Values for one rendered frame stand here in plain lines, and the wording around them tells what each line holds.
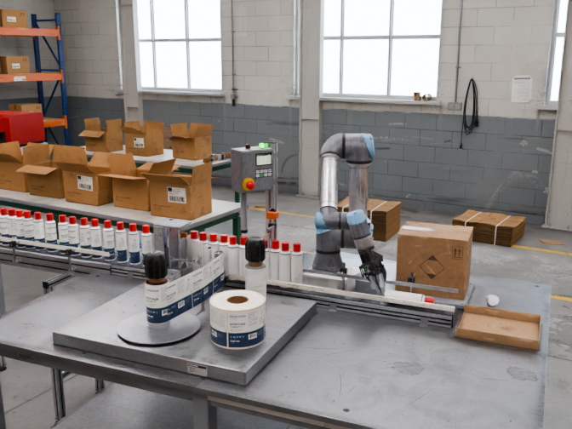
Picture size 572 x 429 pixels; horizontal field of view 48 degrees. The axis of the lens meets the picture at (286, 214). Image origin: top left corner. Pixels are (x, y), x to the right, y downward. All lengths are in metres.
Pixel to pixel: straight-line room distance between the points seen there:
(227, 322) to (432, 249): 1.02
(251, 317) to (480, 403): 0.79
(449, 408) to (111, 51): 9.41
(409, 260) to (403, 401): 0.91
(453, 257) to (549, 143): 5.00
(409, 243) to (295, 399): 1.04
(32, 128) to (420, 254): 6.03
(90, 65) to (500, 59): 6.55
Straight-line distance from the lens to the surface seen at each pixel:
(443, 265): 2.84
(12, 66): 10.26
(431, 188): 8.13
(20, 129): 7.97
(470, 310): 2.80
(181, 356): 2.26
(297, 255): 2.76
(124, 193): 4.84
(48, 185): 5.39
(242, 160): 2.79
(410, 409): 2.07
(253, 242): 2.50
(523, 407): 2.17
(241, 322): 2.24
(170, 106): 10.08
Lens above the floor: 1.87
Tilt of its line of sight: 14 degrees down
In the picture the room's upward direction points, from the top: straight up
